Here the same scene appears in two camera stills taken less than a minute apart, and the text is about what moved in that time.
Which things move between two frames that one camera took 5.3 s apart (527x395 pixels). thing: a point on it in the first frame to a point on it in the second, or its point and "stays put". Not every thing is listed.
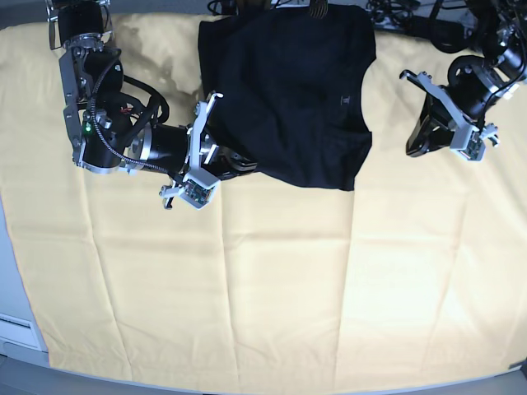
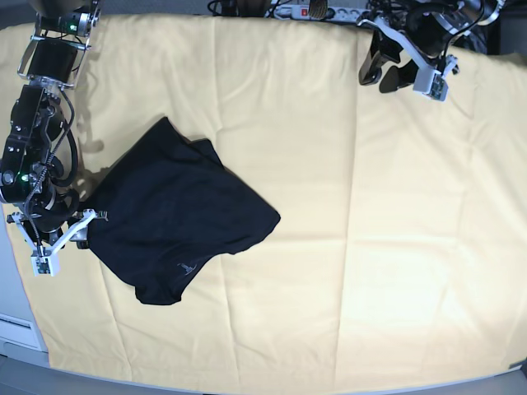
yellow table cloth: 419,273 stays put
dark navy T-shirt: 288,83 to 162,204
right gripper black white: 446,122 to 425,39
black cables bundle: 397,14 stays put
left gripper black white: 184,151 to 48,237
